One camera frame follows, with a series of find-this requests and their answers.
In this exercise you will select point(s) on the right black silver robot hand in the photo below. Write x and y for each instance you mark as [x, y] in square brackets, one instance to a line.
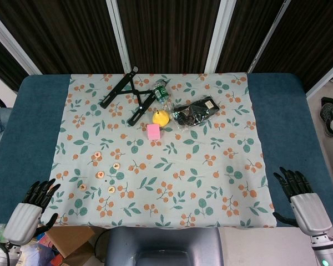
[310, 210]

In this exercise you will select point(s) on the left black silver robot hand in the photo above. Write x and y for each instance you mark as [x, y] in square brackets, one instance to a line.
[23, 219]

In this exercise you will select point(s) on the wooden checker piece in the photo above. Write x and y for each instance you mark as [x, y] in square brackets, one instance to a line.
[100, 174]
[97, 154]
[116, 166]
[111, 189]
[82, 187]

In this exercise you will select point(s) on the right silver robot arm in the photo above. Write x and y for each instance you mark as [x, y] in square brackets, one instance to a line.
[326, 249]

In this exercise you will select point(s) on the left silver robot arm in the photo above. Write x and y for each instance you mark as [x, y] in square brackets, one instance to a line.
[2, 255]

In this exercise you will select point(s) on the brown cardboard box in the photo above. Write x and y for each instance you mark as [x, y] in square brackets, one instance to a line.
[69, 243]

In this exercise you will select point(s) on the blue table cover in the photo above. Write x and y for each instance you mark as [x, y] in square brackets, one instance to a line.
[25, 133]

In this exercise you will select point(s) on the grey sneaker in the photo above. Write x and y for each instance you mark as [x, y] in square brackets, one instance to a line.
[328, 119]

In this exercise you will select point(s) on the floral fruit print tablecloth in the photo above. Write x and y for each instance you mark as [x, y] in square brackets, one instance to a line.
[183, 166]

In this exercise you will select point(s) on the grey blue robot torso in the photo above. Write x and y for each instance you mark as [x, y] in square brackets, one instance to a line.
[163, 246]

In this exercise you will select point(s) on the black item in plastic bag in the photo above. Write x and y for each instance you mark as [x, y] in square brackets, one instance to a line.
[197, 110]

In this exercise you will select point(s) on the pink cube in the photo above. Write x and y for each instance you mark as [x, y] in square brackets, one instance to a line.
[154, 132]

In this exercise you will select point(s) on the black folding laptop stand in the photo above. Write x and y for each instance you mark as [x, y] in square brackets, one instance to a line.
[118, 88]

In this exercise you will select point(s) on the yellow pear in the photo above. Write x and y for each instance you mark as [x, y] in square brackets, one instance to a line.
[161, 117]

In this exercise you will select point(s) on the clear plastic water bottle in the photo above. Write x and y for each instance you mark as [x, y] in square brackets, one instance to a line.
[161, 92]

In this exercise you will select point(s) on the white partition post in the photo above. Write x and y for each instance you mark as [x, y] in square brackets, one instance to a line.
[269, 36]
[219, 36]
[16, 47]
[326, 81]
[119, 36]

